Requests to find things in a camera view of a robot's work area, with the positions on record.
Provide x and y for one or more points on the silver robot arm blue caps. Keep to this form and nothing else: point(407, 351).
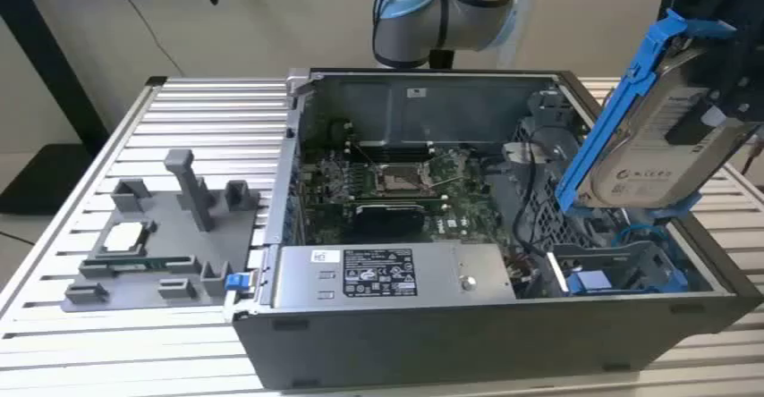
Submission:
point(418, 30)

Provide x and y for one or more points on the thin metal locking lever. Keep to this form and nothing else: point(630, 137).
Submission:
point(365, 153)

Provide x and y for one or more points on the silver CPU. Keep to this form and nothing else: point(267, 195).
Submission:
point(124, 238)

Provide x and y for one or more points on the grey parts rack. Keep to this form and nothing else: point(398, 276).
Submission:
point(172, 236)

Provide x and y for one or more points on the green motherboard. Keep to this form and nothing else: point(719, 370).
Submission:
point(471, 218)

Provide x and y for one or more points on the black stand with base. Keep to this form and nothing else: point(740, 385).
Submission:
point(36, 57)

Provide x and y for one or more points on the black RAM slot bank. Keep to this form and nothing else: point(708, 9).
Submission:
point(394, 196)
point(387, 150)

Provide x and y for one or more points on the grey power supply unit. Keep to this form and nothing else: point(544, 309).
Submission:
point(310, 281)

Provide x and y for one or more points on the open black PC case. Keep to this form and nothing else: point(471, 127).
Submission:
point(418, 348)

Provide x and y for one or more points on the perforated metal drive cage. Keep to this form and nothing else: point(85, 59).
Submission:
point(540, 209)

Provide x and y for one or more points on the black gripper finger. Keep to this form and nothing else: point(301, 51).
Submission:
point(695, 126)

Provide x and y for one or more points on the green RAM stick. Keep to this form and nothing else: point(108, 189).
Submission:
point(143, 264)

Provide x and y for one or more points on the installed disk blue carrier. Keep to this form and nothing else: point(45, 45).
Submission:
point(588, 281)

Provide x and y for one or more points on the hard disk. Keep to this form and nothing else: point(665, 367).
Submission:
point(641, 164)

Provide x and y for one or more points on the CPU socket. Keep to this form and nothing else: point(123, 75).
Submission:
point(398, 178)

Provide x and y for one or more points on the blue case latch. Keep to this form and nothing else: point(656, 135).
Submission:
point(236, 281)

